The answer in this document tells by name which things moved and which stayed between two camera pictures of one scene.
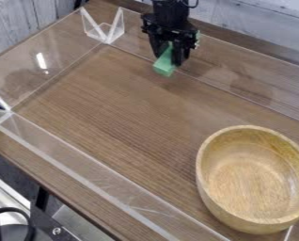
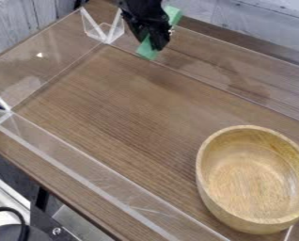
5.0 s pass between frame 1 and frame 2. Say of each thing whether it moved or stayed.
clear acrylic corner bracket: stayed
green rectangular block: moved
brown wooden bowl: stayed
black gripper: moved
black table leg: stayed
